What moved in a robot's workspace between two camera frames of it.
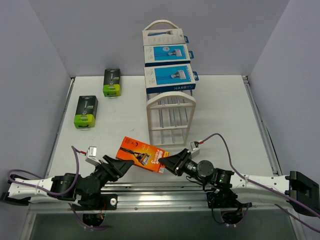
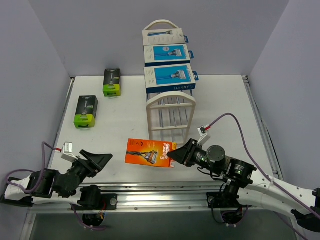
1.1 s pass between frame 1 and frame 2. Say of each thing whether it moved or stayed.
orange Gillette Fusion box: moved
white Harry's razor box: stayed
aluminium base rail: stayed
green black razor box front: stayed
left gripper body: moved
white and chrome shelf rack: stayed
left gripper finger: moved
